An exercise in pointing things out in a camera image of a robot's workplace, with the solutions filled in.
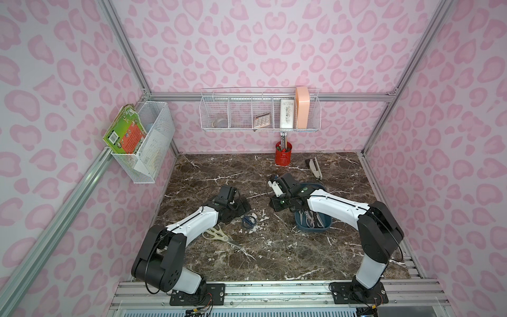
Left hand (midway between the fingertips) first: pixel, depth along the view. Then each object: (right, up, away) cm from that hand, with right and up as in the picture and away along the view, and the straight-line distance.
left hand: (245, 206), depth 91 cm
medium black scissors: (+30, -7, +1) cm, 30 cm away
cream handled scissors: (-13, -11, -3) cm, 17 cm away
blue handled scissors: (+2, -7, +2) cm, 8 cm away
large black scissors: (+27, -5, +2) cm, 27 cm away
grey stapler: (+37, +17, +19) cm, 46 cm away
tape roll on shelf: (-12, +39, +2) cm, 41 cm away
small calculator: (+8, +40, +4) cm, 41 cm away
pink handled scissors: (+34, -8, 0) cm, 35 cm away
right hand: (+11, +2, -2) cm, 12 cm away
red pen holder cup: (+19, +26, +16) cm, 36 cm away
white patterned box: (+19, +43, +2) cm, 47 cm away
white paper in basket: (-39, +24, -6) cm, 46 cm away
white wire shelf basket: (+7, +47, +7) cm, 48 cm away
